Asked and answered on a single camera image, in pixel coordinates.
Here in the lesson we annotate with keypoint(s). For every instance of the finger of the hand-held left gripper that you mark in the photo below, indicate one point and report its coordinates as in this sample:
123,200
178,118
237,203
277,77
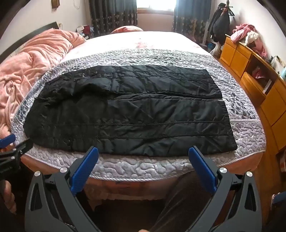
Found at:
6,141
23,147

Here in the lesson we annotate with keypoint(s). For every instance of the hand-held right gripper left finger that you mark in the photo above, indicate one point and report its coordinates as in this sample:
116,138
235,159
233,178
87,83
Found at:
85,171

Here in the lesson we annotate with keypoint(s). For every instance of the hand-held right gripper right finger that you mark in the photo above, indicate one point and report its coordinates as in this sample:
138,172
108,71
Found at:
202,170

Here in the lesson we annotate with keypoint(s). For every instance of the black quilted pants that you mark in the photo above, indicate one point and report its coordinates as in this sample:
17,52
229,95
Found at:
134,111

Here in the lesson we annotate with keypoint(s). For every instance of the person's left hand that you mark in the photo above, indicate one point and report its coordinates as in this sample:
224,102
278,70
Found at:
7,196

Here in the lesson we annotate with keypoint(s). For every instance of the person's dark trouser leg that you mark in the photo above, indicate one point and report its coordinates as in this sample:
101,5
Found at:
178,200

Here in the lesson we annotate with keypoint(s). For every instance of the pink fleece comforter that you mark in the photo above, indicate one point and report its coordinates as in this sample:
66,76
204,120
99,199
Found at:
33,64

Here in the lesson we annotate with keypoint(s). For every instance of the blue and pink cloth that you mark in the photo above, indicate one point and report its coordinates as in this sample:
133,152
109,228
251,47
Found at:
278,200

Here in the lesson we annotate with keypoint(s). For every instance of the dark wooden headboard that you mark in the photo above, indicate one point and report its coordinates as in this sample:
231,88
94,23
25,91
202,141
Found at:
13,49

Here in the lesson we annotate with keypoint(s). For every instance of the red cloth in cabinet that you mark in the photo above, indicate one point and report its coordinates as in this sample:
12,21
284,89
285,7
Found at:
259,74

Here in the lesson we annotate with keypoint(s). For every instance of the orange wooden cabinet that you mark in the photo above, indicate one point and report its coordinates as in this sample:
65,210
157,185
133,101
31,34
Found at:
234,58

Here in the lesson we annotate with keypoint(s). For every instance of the white plastic bag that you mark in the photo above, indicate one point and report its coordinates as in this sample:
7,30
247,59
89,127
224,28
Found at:
215,48

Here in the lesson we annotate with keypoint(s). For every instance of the grey quilted bedspread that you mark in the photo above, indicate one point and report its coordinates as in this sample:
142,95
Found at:
156,55

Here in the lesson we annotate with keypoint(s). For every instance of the pile of bedside clutter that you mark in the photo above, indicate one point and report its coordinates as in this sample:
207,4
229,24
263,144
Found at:
86,30

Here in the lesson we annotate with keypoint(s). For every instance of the bed with pink sheet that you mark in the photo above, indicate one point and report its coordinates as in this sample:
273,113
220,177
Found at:
138,39

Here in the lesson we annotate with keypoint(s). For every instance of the dark hanging coat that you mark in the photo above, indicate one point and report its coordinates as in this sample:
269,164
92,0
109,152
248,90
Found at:
221,26

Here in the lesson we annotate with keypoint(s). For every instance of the pile of pink clothes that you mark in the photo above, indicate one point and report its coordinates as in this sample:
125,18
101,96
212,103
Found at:
243,30

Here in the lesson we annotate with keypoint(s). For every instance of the pink pillow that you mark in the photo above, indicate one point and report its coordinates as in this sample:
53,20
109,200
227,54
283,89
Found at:
126,29

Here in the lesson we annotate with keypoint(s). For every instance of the dark patterned curtain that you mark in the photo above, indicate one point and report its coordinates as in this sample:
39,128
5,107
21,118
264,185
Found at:
111,15
190,17

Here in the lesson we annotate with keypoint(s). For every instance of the wooden coat rack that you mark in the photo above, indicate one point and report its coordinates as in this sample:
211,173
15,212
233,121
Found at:
226,6

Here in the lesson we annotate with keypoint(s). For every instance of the bright window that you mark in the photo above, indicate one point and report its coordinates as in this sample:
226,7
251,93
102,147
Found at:
156,5

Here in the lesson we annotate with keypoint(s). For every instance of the wooden wall frame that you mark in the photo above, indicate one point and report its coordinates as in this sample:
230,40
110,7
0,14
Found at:
55,3

